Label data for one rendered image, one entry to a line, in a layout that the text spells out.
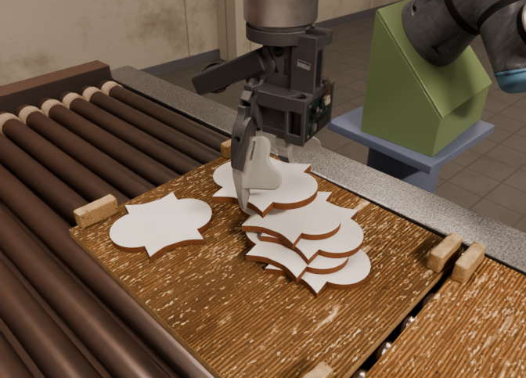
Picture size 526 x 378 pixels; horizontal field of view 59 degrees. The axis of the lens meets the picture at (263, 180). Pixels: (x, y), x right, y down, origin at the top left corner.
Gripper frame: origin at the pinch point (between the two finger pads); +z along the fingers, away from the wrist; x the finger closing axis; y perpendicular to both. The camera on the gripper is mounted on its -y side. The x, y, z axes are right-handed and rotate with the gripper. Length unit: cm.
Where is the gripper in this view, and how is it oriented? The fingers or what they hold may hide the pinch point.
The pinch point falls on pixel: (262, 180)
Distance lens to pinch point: 59.7
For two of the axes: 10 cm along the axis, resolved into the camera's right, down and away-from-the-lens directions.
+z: 0.0, 8.4, 5.5
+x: 5.3, -4.7, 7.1
